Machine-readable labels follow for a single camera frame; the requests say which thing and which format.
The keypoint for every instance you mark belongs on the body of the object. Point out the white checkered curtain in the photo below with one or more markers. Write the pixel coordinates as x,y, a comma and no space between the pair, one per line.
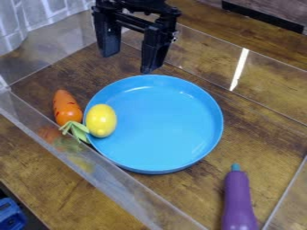
22,16

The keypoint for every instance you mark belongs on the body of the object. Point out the blue object at corner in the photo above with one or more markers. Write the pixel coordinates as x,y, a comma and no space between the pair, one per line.
12,218

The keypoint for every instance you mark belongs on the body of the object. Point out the purple toy eggplant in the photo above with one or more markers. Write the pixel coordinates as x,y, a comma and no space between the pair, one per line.
237,211

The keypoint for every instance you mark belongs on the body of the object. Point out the blue round plate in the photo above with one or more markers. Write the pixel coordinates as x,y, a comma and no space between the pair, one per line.
169,123

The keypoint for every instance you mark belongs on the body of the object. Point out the clear acrylic enclosure wall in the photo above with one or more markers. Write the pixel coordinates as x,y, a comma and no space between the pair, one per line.
248,63

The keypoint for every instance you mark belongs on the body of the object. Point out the yellow toy lemon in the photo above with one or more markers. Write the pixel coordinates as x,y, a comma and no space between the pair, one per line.
100,120

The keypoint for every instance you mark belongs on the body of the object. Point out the orange toy carrot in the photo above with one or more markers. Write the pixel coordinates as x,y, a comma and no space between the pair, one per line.
68,115

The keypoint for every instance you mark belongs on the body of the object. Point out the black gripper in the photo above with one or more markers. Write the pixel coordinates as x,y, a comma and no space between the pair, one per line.
148,16

